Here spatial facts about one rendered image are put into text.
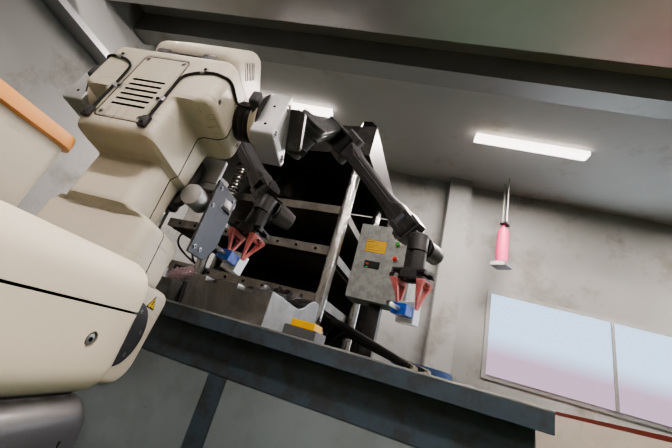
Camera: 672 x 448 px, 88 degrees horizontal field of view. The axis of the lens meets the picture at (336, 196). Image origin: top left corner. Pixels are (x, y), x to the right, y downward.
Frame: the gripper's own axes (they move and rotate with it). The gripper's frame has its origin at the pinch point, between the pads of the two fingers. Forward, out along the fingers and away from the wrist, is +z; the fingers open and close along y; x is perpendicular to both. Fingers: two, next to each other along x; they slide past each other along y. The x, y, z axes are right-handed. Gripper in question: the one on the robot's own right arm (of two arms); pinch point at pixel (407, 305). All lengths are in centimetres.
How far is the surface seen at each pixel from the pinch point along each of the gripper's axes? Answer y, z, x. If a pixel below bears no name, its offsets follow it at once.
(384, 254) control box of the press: 50, -35, -63
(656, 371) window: -71, -59, -483
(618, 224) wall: -48, -238, -475
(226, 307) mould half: 38.0, 12.3, 26.0
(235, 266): 37.7, 1.8, 28.2
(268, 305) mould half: 27.2, 9.3, 21.8
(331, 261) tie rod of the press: 66, -24, -43
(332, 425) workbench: 4.3, 29.0, 15.5
